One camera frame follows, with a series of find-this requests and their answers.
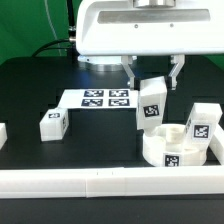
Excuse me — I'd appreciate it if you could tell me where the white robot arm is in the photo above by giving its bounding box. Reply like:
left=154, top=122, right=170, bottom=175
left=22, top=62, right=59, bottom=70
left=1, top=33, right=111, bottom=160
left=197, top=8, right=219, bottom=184
left=76, top=0, right=224, bottom=86

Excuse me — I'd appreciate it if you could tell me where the black thick cable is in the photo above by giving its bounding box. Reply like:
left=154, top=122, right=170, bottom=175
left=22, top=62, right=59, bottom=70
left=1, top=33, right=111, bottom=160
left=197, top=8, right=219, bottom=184
left=31, top=0, right=81, bottom=64

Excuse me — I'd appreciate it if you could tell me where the thin grey cable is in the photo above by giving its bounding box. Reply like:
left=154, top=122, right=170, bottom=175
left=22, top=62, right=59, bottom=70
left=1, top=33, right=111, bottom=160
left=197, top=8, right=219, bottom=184
left=44, top=0, right=64, bottom=57

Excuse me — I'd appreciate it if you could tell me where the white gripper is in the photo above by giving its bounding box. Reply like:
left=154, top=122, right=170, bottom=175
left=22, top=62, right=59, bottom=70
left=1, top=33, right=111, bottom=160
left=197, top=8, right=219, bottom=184
left=76, top=0, right=224, bottom=90

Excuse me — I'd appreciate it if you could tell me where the white marker sheet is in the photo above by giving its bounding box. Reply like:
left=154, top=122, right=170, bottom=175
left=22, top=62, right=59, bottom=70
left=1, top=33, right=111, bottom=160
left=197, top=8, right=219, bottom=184
left=58, top=89, right=138, bottom=109

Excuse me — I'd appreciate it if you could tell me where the white U-shaped fence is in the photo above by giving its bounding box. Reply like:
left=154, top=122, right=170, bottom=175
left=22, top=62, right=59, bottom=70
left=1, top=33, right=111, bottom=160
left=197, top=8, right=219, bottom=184
left=0, top=122, right=224, bottom=200

